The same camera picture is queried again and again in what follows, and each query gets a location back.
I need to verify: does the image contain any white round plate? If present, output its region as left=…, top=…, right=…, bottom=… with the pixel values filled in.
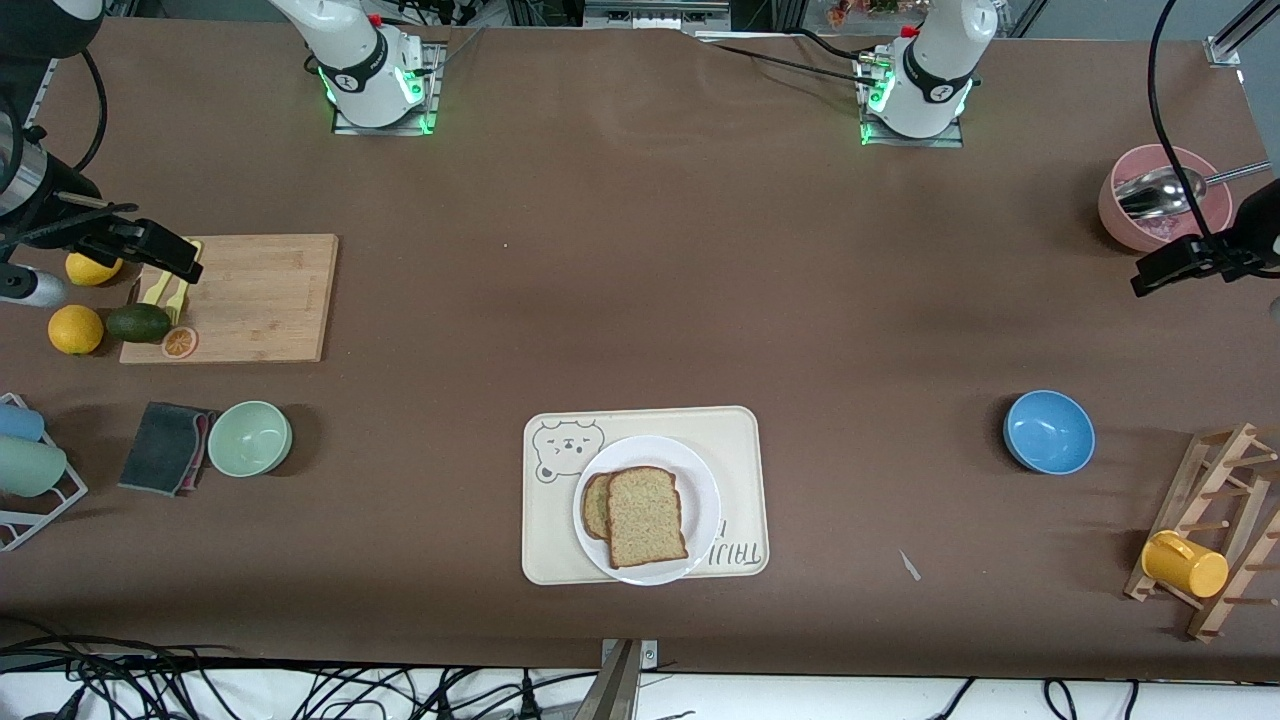
left=572, top=434, right=722, bottom=587

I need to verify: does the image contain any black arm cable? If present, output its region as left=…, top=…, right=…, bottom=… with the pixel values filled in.
left=72, top=50, right=109, bottom=169
left=1148, top=0, right=1216, bottom=241

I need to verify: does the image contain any thin black power cable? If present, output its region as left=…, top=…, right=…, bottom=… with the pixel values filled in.
left=695, top=35, right=886, bottom=89

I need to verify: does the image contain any beige bear-print tray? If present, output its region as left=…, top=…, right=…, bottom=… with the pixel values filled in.
left=521, top=405, right=771, bottom=586

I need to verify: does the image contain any pale green bowl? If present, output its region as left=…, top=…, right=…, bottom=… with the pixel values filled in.
left=207, top=400, right=294, bottom=478

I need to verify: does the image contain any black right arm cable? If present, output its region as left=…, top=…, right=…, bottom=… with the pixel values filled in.
left=72, top=50, right=109, bottom=169

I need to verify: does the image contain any light blue cup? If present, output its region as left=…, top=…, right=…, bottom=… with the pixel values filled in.
left=0, top=402, right=46, bottom=443

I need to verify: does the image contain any white wire rack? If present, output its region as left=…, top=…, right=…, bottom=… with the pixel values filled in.
left=0, top=392, right=89, bottom=553

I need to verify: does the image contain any green avocado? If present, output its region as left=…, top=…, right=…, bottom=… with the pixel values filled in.
left=105, top=303, right=173, bottom=345

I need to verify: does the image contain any grey folded cloth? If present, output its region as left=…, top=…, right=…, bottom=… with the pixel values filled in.
left=117, top=401, right=216, bottom=498

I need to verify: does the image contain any pale green cup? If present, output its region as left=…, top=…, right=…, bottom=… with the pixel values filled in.
left=0, top=435, right=68, bottom=499

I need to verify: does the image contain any metal spoon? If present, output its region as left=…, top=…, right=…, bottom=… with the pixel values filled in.
left=1115, top=160, right=1273, bottom=221

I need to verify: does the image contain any yellow lemon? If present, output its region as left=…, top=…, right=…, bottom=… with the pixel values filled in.
left=65, top=252, right=124, bottom=288

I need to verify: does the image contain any metal table edge bracket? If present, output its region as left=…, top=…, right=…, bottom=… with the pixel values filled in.
left=590, top=638, right=661, bottom=720

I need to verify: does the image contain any black cable tangle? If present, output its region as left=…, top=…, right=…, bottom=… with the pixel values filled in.
left=0, top=612, right=601, bottom=720

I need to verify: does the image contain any blue bowl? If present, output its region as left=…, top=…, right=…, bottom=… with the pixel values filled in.
left=1003, top=389, right=1097, bottom=476

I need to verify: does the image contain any yellow mug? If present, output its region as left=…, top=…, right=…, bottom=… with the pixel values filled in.
left=1140, top=530, right=1230, bottom=600

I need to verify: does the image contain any orange-yellow round citrus fruit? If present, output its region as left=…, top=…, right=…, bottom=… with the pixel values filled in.
left=47, top=304, right=105, bottom=356

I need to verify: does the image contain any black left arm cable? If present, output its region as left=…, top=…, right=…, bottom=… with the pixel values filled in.
left=1148, top=0, right=1216, bottom=241

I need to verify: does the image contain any aluminium frame rail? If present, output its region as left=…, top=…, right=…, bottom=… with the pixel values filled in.
left=583, top=0, right=733, bottom=33

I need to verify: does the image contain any pink bowl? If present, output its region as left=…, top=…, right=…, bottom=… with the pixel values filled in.
left=1098, top=144, right=1233, bottom=254

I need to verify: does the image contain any wooden mug rack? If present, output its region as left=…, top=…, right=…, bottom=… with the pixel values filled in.
left=1123, top=422, right=1280, bottom=643

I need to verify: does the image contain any aluminium corner profile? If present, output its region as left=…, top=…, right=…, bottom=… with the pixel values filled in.
left=1205, top=0, right=1280, bottom=68

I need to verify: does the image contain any wooden cutting board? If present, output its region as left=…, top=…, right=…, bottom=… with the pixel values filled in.
left=119, top=234, right=340, bottom=365

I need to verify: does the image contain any pale toast bread slice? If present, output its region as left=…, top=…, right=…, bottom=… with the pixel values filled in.
left=605, top=465, right=690, bottom=570

